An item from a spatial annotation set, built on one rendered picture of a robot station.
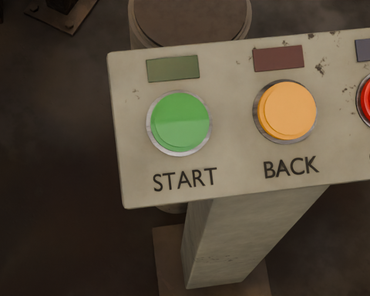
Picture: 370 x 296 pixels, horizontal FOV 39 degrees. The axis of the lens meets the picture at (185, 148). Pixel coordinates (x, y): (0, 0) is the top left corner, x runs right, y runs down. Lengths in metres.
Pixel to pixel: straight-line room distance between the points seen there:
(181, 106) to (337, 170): 0.12
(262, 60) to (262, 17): 0.80
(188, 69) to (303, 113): 0.08
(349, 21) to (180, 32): 0.76
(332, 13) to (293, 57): 0.84
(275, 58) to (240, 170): 0.08
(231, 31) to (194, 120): 0.17
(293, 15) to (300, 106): 0.83
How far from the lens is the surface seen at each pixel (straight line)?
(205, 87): 0.37
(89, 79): 1.09
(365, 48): 0.41
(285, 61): 0.38
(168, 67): 0.37
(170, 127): 0.35
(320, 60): 0.39
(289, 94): 0.37
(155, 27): 0.51
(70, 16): 1.16
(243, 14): 0.52
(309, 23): 1.20
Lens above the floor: 0.93
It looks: 67 degrees down
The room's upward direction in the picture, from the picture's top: 6 degrees clockwise
